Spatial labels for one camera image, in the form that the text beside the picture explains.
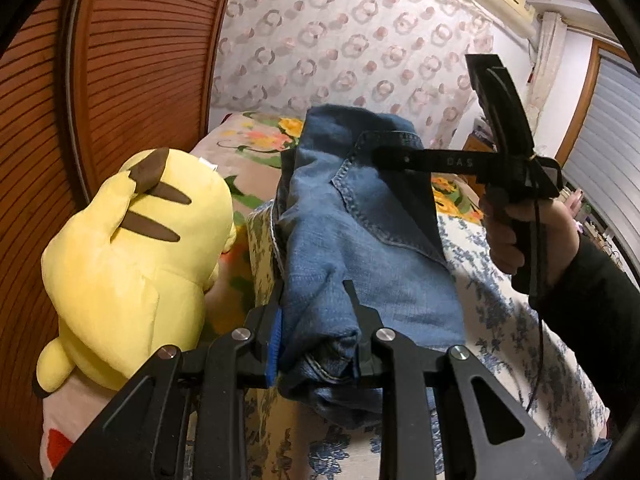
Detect wooden sideboard cabinet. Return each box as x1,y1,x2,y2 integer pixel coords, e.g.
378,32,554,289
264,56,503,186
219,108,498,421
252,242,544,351
463,132,496,153

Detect blue floral white bedspread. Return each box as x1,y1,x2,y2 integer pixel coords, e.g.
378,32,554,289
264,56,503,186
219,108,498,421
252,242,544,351
184,199,612,480

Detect blue denim pants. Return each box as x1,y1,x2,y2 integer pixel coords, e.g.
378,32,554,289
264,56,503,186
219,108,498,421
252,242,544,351
273,105,465,429

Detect yellow plush toy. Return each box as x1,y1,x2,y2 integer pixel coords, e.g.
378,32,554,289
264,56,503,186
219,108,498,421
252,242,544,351
35,148,236,394

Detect grey window blind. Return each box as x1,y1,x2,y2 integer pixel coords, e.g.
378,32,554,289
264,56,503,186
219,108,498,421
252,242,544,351
563,50,639,270

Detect black sleeved right forearm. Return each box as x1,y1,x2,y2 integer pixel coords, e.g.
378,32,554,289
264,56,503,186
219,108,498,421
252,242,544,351
533,235,639,430

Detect circle patterned sheer curtain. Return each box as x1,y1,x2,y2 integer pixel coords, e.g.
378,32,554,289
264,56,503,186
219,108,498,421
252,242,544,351
209,0,494,148

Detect person right hand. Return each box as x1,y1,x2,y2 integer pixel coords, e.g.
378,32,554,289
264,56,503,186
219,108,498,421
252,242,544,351
480,191,580,286

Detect beige side curtain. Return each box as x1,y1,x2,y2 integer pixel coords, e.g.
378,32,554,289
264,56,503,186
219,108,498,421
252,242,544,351
525,12,567,136

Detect brown louvered wardrobe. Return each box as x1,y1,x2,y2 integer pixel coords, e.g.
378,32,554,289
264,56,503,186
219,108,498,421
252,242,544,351
1,0,227,479

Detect floral pink blanket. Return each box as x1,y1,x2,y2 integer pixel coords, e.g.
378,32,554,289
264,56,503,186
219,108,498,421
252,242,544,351
39,112,486,480

